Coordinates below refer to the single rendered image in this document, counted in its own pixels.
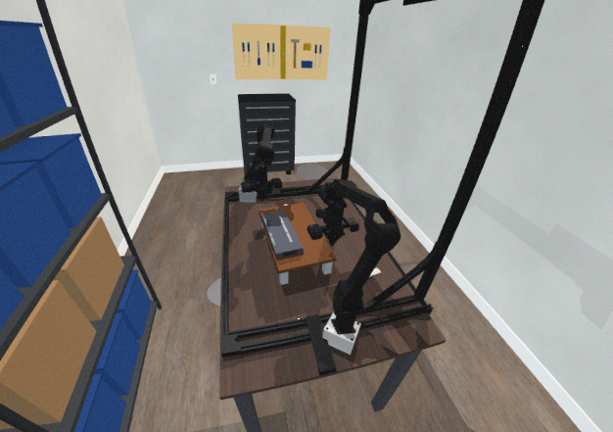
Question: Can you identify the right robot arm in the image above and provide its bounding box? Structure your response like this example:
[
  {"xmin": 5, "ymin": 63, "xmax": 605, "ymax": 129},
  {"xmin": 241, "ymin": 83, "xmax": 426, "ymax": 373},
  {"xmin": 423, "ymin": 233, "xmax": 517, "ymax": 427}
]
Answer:
[{"xmin": 244, "ymin": 124, "xmax": 274, "ymax": 194}]

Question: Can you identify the brown wooden stand with white legs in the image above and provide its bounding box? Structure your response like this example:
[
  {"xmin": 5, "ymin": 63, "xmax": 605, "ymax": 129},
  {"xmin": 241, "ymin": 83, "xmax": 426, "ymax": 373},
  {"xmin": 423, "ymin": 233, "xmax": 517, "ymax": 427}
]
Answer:
[{"xmin": 259, "ymin": 203, "xmax": 337, "ymax": 285}]

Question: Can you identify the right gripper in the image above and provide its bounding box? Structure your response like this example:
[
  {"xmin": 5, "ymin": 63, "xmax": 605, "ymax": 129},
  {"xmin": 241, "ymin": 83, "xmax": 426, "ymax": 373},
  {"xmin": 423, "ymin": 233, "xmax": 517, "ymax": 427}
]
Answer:
[{"xmin": 241, "ymin": 178, "xmax": 282, "ymax": 201}]

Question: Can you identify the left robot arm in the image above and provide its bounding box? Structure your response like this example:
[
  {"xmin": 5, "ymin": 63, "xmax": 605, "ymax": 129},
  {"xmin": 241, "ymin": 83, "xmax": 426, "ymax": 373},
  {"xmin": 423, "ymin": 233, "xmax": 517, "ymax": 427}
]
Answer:
[{"xmin": 316, "ymin": 179, "xmax": 401, "ymax": 335}]

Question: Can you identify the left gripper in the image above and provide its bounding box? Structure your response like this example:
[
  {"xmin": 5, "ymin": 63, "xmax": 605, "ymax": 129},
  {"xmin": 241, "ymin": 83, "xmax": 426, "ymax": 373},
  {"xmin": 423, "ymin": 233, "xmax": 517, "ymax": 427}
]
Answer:
[{"xmin": 307, "ymin": 211, "xmax": 359, "ymax": 246}]

